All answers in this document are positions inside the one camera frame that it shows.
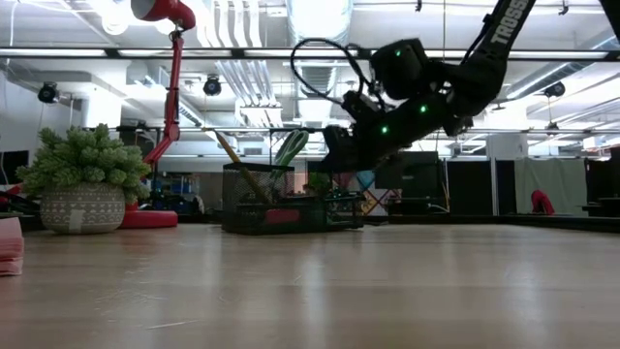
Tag yellow pencil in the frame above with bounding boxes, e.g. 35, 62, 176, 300
214, 129, 272, 205

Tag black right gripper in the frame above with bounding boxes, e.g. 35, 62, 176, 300
322, 123, 377, 174

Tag black partition panel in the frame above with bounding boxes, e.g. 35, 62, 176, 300
444, 159, 517, 217

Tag silver ceiling duct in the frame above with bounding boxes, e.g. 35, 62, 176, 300
285, 0, 355, 98

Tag black overhead light bar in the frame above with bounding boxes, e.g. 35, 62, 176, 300
0, 47, 620, 63

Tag green plant in patterned pot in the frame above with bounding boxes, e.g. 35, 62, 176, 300
14, 123, 153, 236

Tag white curtain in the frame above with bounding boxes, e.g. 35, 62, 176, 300
513, 157, 588, 217

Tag black aluminium table frame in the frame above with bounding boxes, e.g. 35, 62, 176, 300
0, 193, 620, 235

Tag black mesh desk organizer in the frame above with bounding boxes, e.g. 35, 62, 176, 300
221, 162, 365, 237

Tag red jacket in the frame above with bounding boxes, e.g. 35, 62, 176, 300
530, 189, 557, 216

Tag green scissors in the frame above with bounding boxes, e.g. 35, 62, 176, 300
273, 128, 310, 183

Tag colourful patterned board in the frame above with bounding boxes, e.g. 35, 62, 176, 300
333, 169, 402, 217

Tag red eraser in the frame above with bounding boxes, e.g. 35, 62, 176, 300
264, 208, 302, 226

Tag red desk lamp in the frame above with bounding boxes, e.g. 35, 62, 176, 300
118, 0, 198, 230

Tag pink sticky note pad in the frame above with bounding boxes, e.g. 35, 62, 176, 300
0, 216, 25, 278

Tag large black monitor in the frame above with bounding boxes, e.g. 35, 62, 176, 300
382, 150, 445, 215

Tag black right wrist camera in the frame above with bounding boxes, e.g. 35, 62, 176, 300
341, 89, 387, 126

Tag black ceiling spotlight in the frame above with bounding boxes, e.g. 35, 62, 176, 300
37, 81, 60, 105
202, 75, 224, 97
543, 80, 567, 100

